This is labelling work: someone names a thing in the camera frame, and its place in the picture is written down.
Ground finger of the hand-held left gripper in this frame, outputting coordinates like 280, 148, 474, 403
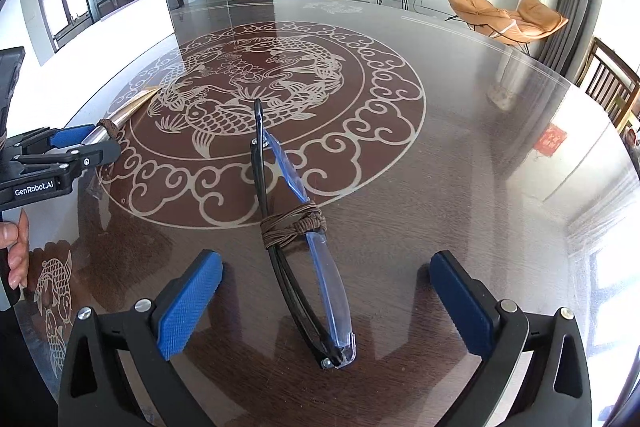
9, 123, 97, 158
15, 139, 122, 180

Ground white counter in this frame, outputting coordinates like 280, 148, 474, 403
40, 0, 176, 68

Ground dark wooden chair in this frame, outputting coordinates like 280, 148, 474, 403
577, 37, 640, 134

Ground orange lounge chair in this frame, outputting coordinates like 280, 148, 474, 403
447, 0, 521, 40
500, 0, 570, 48

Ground chrome tapered tube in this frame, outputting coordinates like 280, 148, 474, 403
82, 86, 162, 146

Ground black glasses with string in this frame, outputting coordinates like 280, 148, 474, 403
250, 98, 359, 371

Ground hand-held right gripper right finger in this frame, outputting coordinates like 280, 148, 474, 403
429, 250, 593, 427

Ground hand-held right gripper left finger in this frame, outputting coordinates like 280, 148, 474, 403
59, 249, 225, 427

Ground person's left hand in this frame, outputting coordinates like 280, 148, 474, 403
0, 209, 30, 289

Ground brown patterned glass desktop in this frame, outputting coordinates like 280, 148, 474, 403
0, 0, 640, 427

